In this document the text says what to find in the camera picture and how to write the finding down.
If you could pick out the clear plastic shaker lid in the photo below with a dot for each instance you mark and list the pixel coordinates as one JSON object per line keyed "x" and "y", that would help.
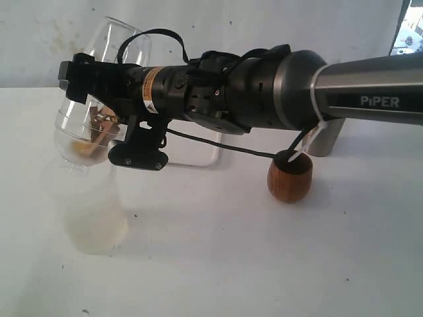
{"x": 83, "y": 131}

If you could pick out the translucent plastic cup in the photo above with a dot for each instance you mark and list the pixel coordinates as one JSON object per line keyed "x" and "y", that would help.
{"x": 88, "y": 203}

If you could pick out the stainless steel cup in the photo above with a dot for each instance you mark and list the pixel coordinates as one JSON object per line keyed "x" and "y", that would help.
{"x": 323, "y": 144}

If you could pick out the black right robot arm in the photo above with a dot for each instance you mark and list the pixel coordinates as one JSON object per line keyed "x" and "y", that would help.
{"x": 272, "y": 89}

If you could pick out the wooden pieces and coins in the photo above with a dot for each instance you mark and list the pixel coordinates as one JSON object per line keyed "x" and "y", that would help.
{"x": 103, "y": 128}

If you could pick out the brown wooden cup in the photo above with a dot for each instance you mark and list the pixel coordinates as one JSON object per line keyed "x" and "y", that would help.
{"x": 290, "y": 182}

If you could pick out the silver metal tray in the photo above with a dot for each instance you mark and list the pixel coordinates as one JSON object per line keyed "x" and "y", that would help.
{"x": 187, "y": 152}

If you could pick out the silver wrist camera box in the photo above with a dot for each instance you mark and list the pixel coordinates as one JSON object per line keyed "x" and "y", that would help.
{"x": 141, "y": 148}

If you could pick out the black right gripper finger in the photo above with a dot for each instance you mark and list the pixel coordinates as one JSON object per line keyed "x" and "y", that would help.
{"x": 74, "y": 91}
{"x": 68, "y": 71}

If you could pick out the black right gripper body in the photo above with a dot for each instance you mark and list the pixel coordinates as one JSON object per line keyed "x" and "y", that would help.
{"x": 117, "y": 86}

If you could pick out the clear plastic shaker body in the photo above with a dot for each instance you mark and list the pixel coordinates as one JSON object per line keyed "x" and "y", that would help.
{"x": 115, "y": 41}

